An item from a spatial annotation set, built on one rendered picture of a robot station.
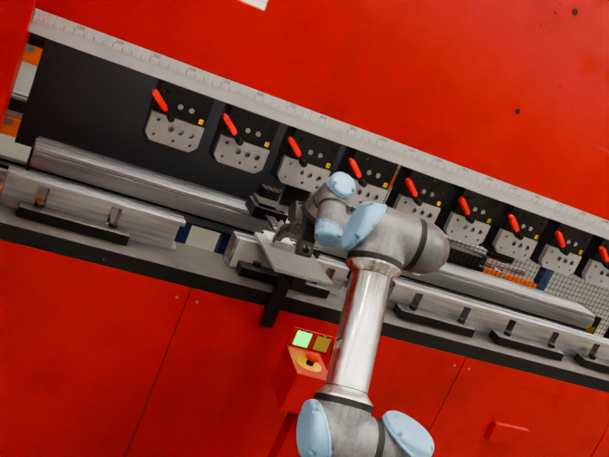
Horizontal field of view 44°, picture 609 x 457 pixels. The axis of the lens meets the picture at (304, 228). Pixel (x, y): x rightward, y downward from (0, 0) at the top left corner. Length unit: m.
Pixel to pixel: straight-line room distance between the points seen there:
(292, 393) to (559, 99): 1.23
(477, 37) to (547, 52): 0.25
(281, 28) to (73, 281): 0.88
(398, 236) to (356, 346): 0.24
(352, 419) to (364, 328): 0.18
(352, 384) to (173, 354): 0.89
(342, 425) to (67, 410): 1.09
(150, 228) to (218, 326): 0.35
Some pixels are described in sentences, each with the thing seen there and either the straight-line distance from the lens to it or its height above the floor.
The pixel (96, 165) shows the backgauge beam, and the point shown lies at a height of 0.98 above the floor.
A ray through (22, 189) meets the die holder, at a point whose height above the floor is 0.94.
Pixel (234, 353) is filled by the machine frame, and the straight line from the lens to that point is 2.29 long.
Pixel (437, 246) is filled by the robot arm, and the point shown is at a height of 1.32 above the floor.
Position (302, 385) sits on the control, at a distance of 2.07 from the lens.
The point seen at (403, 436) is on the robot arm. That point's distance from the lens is 1.49.
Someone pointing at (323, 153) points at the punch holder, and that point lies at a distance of 2.22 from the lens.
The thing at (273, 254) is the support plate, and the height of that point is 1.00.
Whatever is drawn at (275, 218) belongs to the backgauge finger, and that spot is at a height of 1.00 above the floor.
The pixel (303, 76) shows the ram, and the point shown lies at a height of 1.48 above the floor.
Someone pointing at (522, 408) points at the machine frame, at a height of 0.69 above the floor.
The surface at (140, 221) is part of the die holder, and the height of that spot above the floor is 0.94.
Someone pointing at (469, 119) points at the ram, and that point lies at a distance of 2.38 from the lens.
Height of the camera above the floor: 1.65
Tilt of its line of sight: 15 degrees down
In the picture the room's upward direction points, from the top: 23 degrees clockwise
